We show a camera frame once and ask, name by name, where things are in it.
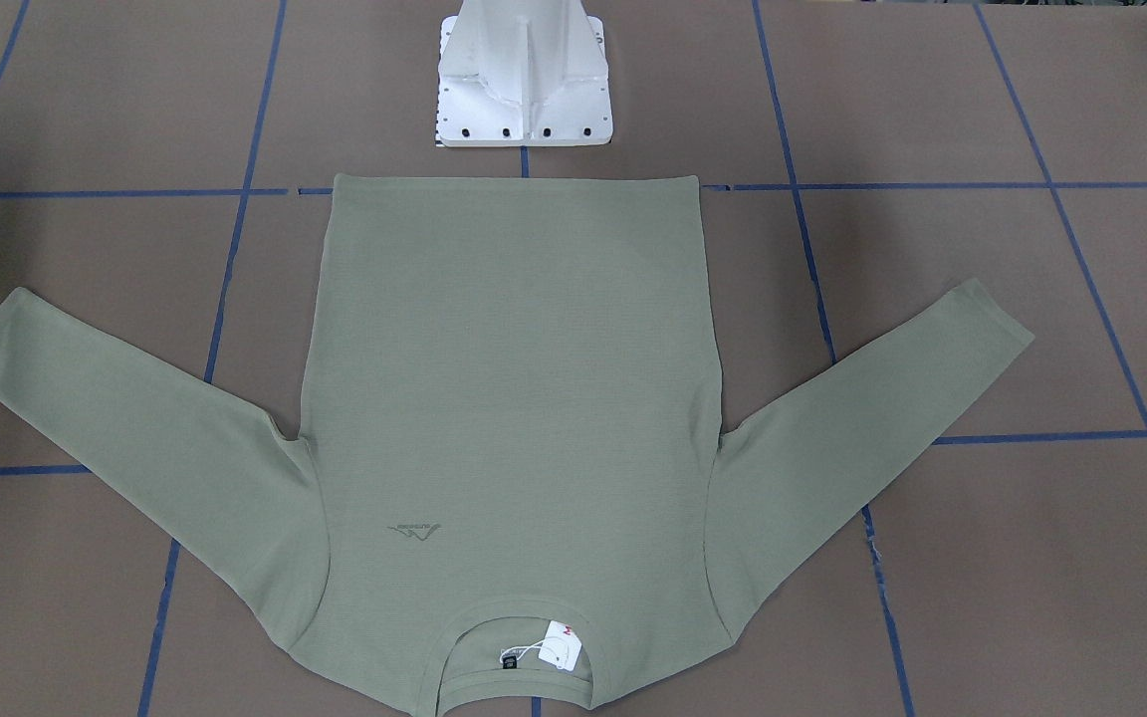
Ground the olive green long-sleeve shirt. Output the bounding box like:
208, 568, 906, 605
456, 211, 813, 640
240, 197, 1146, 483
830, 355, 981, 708
0, 176, 1032, 716

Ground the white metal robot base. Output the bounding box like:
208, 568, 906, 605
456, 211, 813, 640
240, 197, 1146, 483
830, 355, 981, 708
434, 1, 614, 148

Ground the white paper size tag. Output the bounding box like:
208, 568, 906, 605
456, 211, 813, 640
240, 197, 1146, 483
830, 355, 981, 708
538, 619, 583, 672

